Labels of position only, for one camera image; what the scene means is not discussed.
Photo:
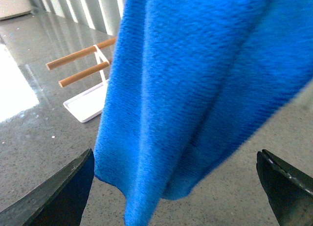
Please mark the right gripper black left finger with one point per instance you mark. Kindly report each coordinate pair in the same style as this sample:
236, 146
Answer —
58, 201

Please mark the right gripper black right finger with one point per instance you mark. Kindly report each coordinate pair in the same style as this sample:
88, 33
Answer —
289, 190

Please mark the blue microfiber cloth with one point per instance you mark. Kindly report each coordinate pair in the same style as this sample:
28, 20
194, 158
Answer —
190, 82

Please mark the white towel rack wooden bars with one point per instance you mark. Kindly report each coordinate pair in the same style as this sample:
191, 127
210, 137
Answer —
88, 104

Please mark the white pleated curtain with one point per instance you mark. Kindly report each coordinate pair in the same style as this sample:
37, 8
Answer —
101, 15

